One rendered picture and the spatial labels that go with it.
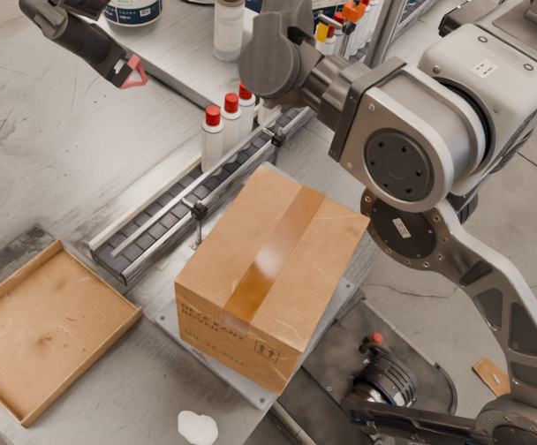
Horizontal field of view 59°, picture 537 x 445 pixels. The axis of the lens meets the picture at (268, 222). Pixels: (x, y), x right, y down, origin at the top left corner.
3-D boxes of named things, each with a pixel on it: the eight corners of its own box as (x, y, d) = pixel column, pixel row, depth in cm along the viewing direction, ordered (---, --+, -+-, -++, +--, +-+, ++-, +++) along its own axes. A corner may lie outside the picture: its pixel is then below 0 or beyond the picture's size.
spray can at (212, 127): (210, 158, 125) (212, 98, 108) (225, 169, 124) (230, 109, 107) (197, 169, 122) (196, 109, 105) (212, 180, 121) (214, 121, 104)
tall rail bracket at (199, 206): (185, 223, 119) (184, 182, 105) (207, 240, 117) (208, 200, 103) (177, 231, 117) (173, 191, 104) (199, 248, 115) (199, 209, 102)
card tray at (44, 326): (63, 246, 111) (58, 237, 108) (143, 313, 105) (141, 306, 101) (-58, 343, 96) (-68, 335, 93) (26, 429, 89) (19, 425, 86)
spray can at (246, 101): (238, 133, 131) (245, 73, 114) (253, 143, 130) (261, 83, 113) (227, 144, 128) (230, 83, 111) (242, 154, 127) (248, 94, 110)
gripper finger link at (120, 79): (140, 56, 97) (109, 35, 89) (162, 74, 95) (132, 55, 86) (122, 84, 99) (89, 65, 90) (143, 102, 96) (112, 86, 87)
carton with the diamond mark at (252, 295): (249, 236, 117) (260, 163, 94) (337, 282, 112) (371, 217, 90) (178, 338, 100) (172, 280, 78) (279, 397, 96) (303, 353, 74)
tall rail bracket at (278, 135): (259, 156, 134) (266, 113, 120) (280, 170, 132) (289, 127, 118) (252, 163, 132) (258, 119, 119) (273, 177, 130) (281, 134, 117)
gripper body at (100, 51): (98, 26, 92) (69, 6, 85) (130, 53, 88) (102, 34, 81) (79, 54, 93) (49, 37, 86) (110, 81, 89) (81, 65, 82)
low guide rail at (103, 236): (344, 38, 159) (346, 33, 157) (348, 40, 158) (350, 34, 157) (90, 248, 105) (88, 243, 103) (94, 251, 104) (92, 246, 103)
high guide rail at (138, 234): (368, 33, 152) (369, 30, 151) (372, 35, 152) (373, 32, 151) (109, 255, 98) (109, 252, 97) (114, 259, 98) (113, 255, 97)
